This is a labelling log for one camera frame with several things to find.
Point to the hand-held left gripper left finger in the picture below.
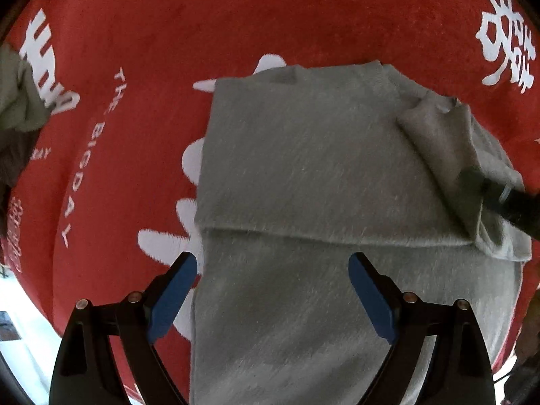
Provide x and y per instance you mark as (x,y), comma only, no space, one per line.
(173,295)

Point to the pile of crumpled cloths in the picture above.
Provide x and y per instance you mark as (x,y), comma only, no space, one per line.
(19,93)

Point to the red printed blanket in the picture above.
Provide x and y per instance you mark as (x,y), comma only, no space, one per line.
(168,50)

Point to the grey small garment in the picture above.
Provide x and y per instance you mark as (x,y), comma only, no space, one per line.
(295,156)

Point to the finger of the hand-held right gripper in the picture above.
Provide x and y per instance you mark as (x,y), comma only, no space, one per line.
(512,204)

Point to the dark brown cloth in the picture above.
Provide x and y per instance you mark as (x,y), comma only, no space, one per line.
(14,164)

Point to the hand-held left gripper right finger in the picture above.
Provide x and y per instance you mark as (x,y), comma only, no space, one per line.
(373,299)

